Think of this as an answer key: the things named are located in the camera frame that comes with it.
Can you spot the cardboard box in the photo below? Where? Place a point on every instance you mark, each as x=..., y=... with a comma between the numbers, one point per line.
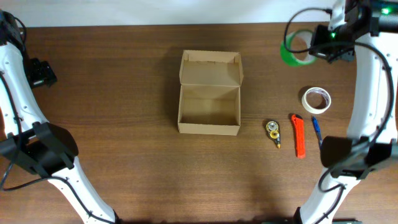
x=210, y=92

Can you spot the white masking tape roll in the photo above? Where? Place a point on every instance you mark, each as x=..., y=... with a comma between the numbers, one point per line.
x=320, y=91

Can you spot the green tape roll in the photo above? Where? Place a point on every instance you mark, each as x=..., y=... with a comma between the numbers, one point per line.
x=288, y=57

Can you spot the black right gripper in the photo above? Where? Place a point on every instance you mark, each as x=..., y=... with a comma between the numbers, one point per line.
x=316, y=47

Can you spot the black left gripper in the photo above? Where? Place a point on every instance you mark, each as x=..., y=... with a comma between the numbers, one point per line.
x=44, y=73

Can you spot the orange utility knife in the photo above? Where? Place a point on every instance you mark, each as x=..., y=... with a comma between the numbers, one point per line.
x=298, y=124

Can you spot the yellow black correction tape dispenser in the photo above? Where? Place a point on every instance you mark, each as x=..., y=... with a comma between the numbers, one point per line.
x=272, y=128

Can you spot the blue ballpoint pen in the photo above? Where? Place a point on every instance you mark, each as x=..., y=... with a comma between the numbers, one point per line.
x=317, y=131

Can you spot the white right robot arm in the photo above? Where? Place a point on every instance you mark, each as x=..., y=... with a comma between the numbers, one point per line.
x=364, y=31

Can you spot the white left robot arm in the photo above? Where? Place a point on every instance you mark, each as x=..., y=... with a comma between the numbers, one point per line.
x=32, y=142

